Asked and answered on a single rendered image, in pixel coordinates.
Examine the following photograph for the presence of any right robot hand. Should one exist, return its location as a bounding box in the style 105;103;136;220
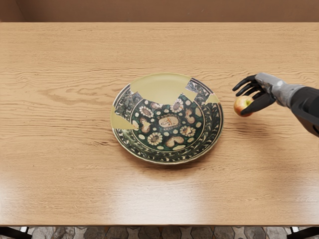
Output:
232;72;305;116

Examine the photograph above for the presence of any patterned green ceramic plate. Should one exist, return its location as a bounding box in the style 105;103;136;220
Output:
110;73;224;165

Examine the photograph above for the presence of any red yellow apple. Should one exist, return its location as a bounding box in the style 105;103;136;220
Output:
233;95;254;118

